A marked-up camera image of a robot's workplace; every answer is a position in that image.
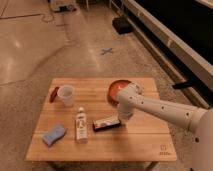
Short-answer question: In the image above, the black and white eraser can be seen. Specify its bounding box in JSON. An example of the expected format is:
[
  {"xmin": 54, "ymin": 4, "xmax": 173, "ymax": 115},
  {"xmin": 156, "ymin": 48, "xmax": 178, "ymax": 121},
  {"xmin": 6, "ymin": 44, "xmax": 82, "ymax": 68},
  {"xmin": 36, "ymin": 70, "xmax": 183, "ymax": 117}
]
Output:
[{"xmin": 93, "ymin": 116, "xmax": 121, "ymax": 132}]

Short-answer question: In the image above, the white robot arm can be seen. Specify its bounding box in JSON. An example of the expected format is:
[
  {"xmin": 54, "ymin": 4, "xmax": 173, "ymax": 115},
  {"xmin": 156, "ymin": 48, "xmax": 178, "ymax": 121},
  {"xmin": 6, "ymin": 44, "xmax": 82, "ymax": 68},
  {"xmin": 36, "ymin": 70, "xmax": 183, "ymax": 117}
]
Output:
[{"xmin": 116, "ymin": 83, "xmax": 213, "ymax": 171}]

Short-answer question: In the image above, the orange bowl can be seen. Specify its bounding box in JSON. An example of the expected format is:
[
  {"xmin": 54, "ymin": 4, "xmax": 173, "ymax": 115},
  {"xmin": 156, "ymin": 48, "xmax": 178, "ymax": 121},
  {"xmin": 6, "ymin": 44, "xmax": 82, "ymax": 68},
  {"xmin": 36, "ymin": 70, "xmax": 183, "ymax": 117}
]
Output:
[{"xmin": 107, "ymin": 80, "xmax": 130, "ymax": 106}]

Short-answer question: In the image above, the clear plastic cup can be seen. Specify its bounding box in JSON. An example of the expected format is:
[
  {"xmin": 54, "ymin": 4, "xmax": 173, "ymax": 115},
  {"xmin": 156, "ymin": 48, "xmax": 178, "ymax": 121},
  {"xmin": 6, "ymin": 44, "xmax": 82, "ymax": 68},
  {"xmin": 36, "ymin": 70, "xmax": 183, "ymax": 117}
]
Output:
[{"xmin": 57, "ymin": 85, "xmax": 74, "ymax": 107}]

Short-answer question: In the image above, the wooden folding table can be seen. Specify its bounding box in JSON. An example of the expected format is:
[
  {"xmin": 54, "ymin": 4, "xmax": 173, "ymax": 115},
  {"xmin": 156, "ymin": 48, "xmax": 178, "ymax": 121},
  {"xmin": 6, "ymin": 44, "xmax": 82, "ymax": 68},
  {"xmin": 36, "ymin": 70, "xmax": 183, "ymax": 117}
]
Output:
[{"xmin": 26, "ymin": 78, "xmax": 177, "ymax": 162}]

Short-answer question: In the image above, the small white bottle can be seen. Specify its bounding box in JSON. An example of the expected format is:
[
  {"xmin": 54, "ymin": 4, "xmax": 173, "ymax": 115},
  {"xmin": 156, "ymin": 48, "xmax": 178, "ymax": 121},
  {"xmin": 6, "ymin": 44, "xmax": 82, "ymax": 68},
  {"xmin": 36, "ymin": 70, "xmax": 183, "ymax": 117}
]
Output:
[{"xmin": 75, "ymin": 107, "xmax": 88, "ymax": 143}]

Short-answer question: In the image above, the black box on floor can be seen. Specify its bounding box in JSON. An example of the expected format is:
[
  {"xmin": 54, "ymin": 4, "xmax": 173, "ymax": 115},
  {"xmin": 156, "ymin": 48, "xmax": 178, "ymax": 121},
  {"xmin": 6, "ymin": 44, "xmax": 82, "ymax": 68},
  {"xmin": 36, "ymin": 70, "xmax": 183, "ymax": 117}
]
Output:
[{"xmin": 112, "ymin": 17, "xmax": 132, "ymax": 34}]

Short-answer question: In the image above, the blue sponge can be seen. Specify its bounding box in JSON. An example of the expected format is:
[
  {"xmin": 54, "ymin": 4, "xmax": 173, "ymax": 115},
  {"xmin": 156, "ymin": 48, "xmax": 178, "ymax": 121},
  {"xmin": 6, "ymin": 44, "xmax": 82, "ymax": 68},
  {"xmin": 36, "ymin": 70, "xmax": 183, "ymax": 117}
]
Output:
[{"xmin": 42, "ymin": 125, "xmax": 66, "ymax": 146}]

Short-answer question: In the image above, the equipment on floor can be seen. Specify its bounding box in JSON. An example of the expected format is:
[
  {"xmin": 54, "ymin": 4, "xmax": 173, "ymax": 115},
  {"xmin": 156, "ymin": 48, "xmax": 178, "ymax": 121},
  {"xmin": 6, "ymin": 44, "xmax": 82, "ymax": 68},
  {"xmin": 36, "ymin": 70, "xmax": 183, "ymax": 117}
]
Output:
[{"xmin": 48, "ymin": 0, "xmax": 76, "ymax": 12}]

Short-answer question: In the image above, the long white rail frame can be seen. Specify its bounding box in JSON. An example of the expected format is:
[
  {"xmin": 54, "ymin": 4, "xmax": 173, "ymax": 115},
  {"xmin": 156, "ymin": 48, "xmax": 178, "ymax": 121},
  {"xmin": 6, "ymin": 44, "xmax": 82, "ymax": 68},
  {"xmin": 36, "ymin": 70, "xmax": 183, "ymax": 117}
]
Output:
[{"xmin": 109, "ymin": 0, "xmax": 213, "ymax": 107}]

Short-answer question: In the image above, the black floor cable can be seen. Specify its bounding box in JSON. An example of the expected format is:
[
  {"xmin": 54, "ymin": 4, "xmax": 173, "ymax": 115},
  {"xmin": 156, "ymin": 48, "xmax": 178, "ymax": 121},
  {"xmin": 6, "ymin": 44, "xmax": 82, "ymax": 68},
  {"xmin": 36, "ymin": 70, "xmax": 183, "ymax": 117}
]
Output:
[{"xmin": 0, "ymin": 0, "xmax": 56, "ymax": 24}]

